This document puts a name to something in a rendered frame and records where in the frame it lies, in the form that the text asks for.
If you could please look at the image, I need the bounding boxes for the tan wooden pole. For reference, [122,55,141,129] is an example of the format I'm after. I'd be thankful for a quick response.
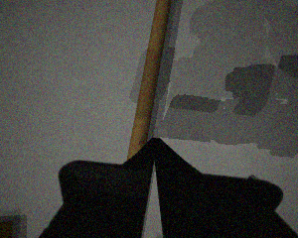
[127,0,172,160]

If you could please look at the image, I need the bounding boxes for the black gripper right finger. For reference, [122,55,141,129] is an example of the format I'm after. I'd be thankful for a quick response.
[155,138,283,238]

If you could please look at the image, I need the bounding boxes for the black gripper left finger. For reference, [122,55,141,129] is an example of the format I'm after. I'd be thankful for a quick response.
[59,138,157,238]

